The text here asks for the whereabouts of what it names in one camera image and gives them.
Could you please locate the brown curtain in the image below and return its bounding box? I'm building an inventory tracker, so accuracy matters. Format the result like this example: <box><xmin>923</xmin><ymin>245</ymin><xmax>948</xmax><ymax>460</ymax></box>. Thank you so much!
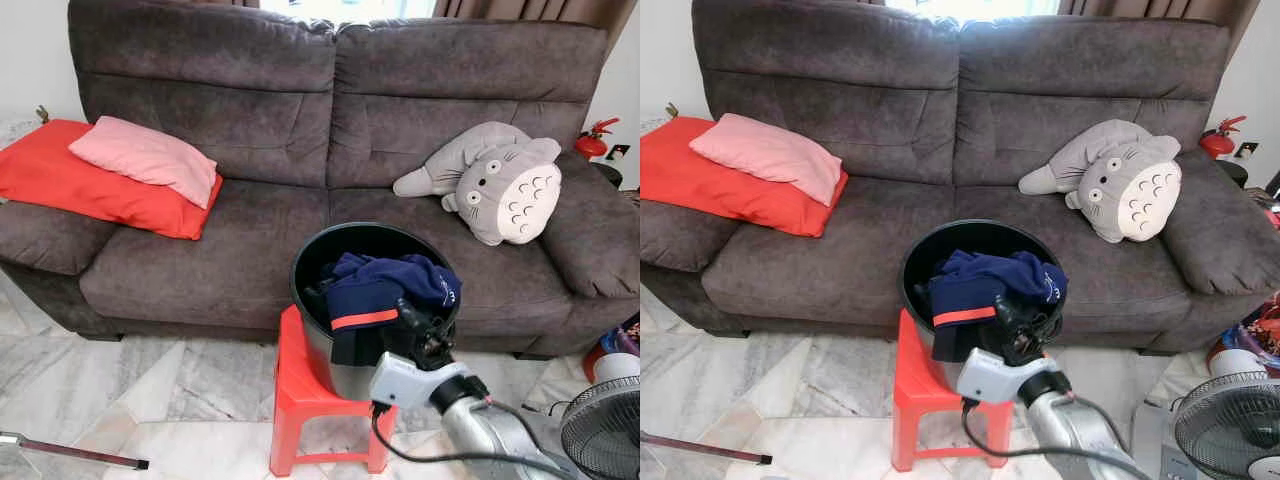
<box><xmin>1058</xmin><ymin>0</ymin><xmax>1263</xmax><ymax>46</ymax></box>

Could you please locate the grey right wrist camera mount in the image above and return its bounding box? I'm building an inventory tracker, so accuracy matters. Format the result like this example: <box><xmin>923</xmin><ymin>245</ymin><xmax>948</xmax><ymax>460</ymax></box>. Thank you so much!
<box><xmin>368</xmin><ymin>350</ymin><xmax>471</xmax><ymax>411</ymax></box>
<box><xmin>955</xmin><ymin>347</ymin><xmax>1051</xmax><ymax>406</ymax></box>

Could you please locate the navy garment with red stripe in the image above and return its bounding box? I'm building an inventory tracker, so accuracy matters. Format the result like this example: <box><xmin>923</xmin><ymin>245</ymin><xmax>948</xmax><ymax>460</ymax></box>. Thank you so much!
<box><xmin>925</xmin><ymin>249</ymin><xmax>1069</xmax><ymax>363</ymax></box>
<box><xmin>322</xmin><ymin>252</ymin><xmax>463</xmax><ymax>367</ymax></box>

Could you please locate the dark brown fabric sofa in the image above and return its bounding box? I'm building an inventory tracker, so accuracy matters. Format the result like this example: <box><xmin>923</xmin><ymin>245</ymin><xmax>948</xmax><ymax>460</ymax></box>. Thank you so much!
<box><xmin>0</xmin><ymin>0</ymin><xmax>640</xmax><ymax>361</ymax></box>
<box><xmin>640</xmin><ymin>0</ymin><xmax>1280</xmax><ymax>356</ymax></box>

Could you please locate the grey totoro plush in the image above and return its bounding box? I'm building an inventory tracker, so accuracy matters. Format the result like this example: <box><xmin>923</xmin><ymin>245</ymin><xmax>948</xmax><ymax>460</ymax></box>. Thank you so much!
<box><xmin>1018</xmin><ymin>119</ymin><xmax>1183</xmax><ymax>244</ymax></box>
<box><xmin>392</xmin><ymin>121</ymin><xmax>563</xmax><ymax>247</ymax></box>

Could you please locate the red blue patterned bag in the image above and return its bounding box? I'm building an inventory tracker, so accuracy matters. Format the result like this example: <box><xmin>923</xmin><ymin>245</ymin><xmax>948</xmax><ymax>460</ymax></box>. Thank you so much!
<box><xmin>1205</xmin><ymin>290</ymin><xmax>1280</xmax><ymax>376</ymax></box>
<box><xmin>585</xmin><ymin>312</ymin><xmax>640</xmax><ymax>361</ymax></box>

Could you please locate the black round laundry bucket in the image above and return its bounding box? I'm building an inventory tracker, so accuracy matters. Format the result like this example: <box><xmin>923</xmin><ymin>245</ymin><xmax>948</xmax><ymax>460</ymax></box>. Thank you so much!
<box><xmin>898</xmin><ymin>219</ymin><xmax>1067</xmax><ymax>393</ymax></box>
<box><xmin>290</xmin><ymin>222</ymin><xmax>463</xmax><ymax>401</ymax></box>

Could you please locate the red fire extinguisher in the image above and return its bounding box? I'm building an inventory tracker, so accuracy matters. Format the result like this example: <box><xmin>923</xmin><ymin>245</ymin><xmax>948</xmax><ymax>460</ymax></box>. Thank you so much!
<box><xmin>573</xmin><ymin>117</ymin><xmax>621</xmax><ymax>161</ymax></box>
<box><xmin>1198</xmin><ymin>115</ymin><xmax>1248</xmax><ymax>161</ymax></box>

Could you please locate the red plastic stool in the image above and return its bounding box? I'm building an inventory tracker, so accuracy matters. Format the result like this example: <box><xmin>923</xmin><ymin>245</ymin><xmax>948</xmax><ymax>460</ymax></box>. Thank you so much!
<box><xmin>268</xmin><ymin>305</ymin><xmax>399</xmax><ymax>478</ymax></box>
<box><xmin>892</xmin><ymin>308</ymin><xmax>1016</xmax><ymax>473</ymax></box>

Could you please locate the red pillow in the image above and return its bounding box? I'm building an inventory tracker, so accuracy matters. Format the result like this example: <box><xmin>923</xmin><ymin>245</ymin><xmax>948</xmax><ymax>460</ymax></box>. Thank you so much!
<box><xmin>640</xmin><ymin>116</ymin><xmax>849</xmax><ymax>239</ymax></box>
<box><xmin>0</xmin><ymin>119</ymin><xmax>224</xmax><ymax>241</ymax></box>

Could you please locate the white standing fan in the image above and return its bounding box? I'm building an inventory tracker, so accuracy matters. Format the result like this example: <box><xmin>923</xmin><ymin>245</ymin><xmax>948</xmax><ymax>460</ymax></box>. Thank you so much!
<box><xmin>560</xmin><ymin>352</ymin><xmax>640</xmax><ymax>480</ymax></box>
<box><xmin>1172</xmin><ymin>348</ymin><xmax>1280</xmax><ymax>480</ymax></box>

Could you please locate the pink pillow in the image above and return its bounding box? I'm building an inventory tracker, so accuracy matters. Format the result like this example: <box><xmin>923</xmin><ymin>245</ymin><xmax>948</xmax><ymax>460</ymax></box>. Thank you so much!
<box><xmin>688</xmin><ymin>112</ymin><xmax>844</xmax><ymax>208</ymax></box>
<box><xmin>68</xmin><ymin>116</ymin><xmax>218</xmax><ymax>209</ymax></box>

